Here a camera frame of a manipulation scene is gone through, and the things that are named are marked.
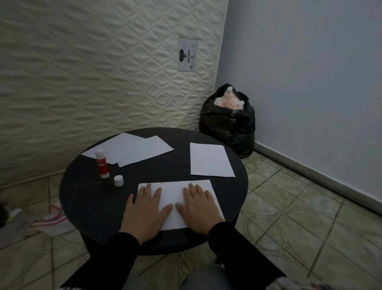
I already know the pink and white plush toy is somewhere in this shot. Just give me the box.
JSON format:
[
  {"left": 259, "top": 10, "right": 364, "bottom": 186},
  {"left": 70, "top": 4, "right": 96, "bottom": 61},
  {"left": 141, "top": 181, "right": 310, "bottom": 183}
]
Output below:
[{"left": 213, "top": 86, "right": 246, "bottom": 111}]

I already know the white red-striped plastic bag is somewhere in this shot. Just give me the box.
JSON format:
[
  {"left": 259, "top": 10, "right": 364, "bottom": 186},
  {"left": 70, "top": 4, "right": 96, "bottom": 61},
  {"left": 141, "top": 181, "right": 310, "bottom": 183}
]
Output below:
[{"left": 31, "top": 201, "right": 73, "bottom": 231}]

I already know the person's right hand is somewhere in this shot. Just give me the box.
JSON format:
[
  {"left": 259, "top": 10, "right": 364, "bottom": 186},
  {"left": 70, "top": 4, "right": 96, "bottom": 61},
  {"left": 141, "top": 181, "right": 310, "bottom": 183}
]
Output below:
[{"left": 175, "top": 183, "right": 225, "bottom": 235}]

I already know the person's right forearm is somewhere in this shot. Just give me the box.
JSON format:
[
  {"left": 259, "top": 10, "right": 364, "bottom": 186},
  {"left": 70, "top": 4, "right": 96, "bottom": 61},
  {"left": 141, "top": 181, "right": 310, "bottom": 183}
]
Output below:
[{"left": 207, "top": 221, "right": 287, "bottom": 284}]

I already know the person's left hand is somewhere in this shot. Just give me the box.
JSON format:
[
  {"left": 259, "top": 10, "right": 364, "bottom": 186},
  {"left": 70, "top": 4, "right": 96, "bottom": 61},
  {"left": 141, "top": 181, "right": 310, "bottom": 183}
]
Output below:
[{"left": 119, "top": 183, "right": 174, "bottom": 245}]

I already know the person's grey trouser leg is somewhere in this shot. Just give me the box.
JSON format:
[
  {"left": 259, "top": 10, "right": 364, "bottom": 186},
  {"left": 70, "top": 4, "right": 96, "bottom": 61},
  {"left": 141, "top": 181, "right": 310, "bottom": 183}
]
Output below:
[{"left": 178, "top": 264, "right": 241, "bottom": 290}]

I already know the red and white glue stick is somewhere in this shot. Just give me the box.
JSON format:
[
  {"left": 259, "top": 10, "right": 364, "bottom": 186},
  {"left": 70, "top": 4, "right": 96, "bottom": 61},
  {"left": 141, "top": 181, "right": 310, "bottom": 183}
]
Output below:
[{"left": 95, "top": 148, "right": 110, "bottom": 179}]

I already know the grey baseboard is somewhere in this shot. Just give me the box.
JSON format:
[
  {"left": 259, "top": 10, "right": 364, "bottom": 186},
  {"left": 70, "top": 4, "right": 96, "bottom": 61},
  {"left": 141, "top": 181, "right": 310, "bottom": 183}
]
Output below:
[{"left": 254, "top": 142, "right": 382, "bottom": 216}]

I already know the white mattress label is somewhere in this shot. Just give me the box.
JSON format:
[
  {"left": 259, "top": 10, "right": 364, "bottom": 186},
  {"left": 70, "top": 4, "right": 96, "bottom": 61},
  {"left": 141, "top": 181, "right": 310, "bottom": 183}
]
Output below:
[{"left": 178, "top": 37, "right": 198, "bottom": 73}]

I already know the person's left forearm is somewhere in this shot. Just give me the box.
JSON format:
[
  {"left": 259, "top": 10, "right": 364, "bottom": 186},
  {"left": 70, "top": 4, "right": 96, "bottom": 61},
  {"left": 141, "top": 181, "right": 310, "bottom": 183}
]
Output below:
[{"left": 60, "top": 231, "right": 141, "bottom": 290}]

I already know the white paper sheet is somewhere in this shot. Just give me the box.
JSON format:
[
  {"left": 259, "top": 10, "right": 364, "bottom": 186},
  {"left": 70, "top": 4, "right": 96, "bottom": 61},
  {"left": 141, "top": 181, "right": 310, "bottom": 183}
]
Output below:
[
  {"left": 81, "top": 133, "right": 147, "bottom": 165},
  {"left": 190, "top": 142, "right": 236, "bottom": 178},
  {"left": 137, "top": 179, "right": 225, "bottom": 232},
  {"left": 117, "top": 136, "right": 175, "bottom": 168}
]

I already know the black garbage bag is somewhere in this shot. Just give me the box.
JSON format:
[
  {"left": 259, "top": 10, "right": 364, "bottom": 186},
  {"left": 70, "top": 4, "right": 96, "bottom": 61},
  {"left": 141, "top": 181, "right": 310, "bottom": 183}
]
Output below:
[{"left": 198, "top": 83, "right": 256, "bottom": 160}]

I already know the round black table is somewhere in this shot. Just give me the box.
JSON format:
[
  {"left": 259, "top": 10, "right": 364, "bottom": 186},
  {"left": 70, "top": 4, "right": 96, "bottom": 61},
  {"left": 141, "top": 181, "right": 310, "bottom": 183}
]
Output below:
[{"left": 59, "top": 127, "right": 249, "bottom": 265}]

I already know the cream quilted mattress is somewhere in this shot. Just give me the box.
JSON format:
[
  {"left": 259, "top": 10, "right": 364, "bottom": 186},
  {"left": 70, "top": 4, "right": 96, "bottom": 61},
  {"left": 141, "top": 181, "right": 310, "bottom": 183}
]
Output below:
[{"left": 0, "top": 0, "right": 230, "bottom": 189}]

